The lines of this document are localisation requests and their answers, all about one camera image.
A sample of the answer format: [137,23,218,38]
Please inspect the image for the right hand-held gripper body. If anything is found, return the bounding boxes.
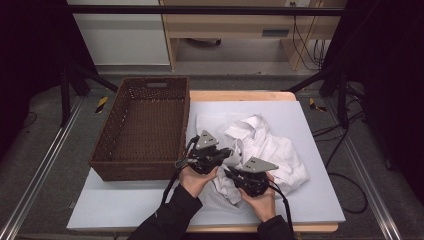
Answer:
[238,156,279,198]

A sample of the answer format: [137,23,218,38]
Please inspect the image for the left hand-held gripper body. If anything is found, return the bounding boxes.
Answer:
[187,129,220,175]

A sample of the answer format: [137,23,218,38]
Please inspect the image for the white collared shirt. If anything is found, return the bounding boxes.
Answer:
[213,113,309,206]

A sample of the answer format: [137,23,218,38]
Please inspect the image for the brown wicker basket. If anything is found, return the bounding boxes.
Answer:
[88,76,191,183]

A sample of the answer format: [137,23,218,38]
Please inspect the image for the person's left hand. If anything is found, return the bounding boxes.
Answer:
[179,165,219,199]

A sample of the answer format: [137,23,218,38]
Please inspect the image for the person's right hand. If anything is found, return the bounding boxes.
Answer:
[239,173,278,224]

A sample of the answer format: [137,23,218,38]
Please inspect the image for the white work board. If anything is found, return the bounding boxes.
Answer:
[184,90,339,234]

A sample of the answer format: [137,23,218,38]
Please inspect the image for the yellow black tape marker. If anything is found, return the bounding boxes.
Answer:
[308,97,328,113]
[94,96,109,114]

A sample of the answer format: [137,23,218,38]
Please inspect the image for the black metal stand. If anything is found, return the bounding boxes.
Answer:
[59,63,119,128]
[283,63,351,130]

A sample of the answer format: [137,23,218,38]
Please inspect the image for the wooden desk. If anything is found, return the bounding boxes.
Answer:
[159,0,348,72]

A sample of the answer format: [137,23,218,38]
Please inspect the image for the white cabinet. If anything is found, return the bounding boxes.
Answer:
[66,0,171,66]

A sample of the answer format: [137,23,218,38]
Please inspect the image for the black curtain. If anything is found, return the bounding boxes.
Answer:
[0,0,98,158]
[323,0,424,201]

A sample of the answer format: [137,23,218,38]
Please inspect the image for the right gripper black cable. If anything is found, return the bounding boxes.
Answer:
[268,184,295,234]

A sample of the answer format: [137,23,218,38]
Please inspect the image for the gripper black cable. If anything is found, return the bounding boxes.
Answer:
[160,134,201,205]
[268,184,295,234]

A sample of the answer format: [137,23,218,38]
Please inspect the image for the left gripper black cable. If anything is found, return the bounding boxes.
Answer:
[160,134,201,205]

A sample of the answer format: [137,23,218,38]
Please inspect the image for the black floor cable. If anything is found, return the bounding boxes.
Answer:
[313,109,369,215]

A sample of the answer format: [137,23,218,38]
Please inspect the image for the aluminium floor rail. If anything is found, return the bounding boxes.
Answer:
[324,99,403,240]
[0,96,84,240]

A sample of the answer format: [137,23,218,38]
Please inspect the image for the black hanging cables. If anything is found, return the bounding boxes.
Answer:
[291,2,329,72]

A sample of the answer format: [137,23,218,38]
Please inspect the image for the black horizontal frame bar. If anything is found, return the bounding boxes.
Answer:
[68,4,346,17]

